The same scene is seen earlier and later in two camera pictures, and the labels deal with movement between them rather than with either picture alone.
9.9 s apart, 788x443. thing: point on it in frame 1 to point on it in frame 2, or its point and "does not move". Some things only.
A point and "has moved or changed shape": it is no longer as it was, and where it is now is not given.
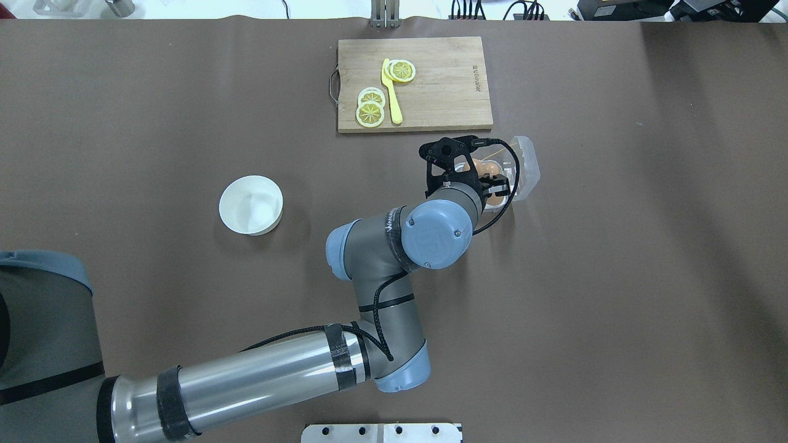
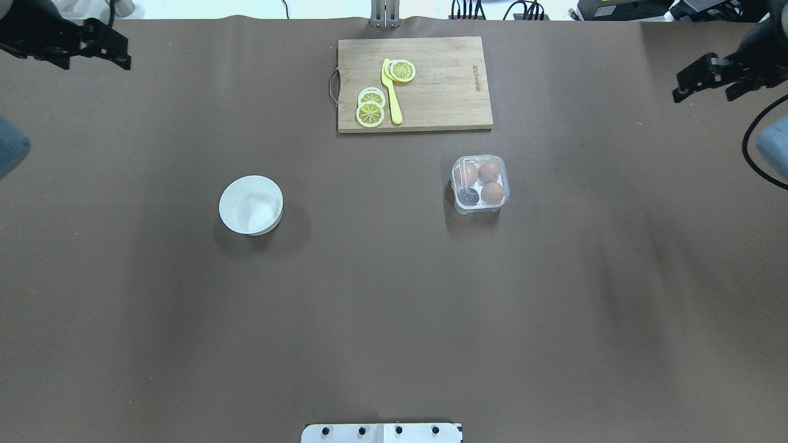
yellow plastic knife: (397, 113) does not move
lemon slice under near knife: (388, 69) does not move
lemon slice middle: (371, 94) does not move
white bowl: (252, 205) does not move
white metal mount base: (381, 433) does not move
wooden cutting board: (449, 91) does not move
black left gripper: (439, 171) to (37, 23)
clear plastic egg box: (495, 159) has moved or changed shape
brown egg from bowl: (483, 167) has moved or changed shape
